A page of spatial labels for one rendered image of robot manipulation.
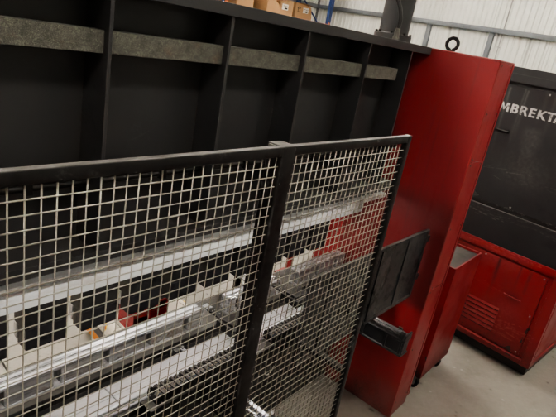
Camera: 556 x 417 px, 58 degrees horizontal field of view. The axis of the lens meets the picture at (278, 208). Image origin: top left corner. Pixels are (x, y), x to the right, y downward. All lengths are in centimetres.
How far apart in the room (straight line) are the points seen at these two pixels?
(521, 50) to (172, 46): 819
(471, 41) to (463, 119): 693
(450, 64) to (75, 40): 206
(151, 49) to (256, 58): 45
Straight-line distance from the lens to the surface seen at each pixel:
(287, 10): 1011
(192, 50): 168
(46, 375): 208
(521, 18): 955
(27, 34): 141
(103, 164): 87
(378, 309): 283
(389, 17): 279
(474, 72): 292
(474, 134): 291
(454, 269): 351
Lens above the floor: 225
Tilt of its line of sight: 19 degrees down
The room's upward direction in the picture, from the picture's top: 11 degrees clockwise
